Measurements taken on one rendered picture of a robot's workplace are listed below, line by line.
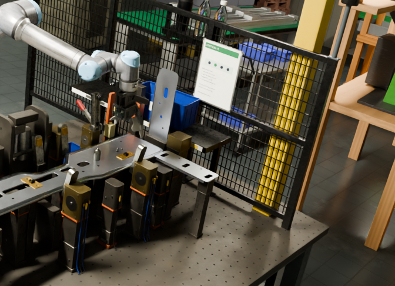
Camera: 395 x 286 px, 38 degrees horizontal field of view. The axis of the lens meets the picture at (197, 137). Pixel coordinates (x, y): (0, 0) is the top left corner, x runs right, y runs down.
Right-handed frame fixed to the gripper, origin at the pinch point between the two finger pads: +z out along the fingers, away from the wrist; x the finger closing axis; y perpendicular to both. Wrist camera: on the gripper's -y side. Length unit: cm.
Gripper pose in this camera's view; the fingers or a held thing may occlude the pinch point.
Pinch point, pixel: (129, 130)
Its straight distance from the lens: 241.3
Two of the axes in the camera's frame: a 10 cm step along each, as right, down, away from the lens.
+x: 8.0, 3.6, -4.7
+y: -5.9, 3.3, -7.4
